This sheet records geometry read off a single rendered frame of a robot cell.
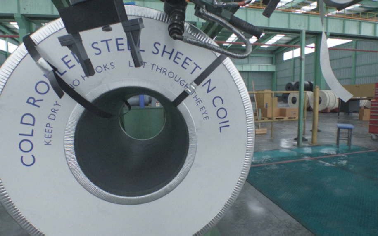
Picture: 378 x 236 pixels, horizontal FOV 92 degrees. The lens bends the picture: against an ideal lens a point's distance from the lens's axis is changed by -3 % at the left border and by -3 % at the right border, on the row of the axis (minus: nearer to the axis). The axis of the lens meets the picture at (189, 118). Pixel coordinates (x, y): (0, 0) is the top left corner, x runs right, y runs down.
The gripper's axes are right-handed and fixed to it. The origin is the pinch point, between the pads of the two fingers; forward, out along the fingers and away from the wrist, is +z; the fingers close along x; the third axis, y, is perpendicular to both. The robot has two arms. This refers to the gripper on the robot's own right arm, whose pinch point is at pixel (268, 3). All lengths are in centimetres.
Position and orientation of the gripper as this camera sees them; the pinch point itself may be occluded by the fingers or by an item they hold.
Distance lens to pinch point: 79.9
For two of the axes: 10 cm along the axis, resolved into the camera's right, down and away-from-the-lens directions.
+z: -3.2, 5.8, 7.4
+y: 9.1, 4.0, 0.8
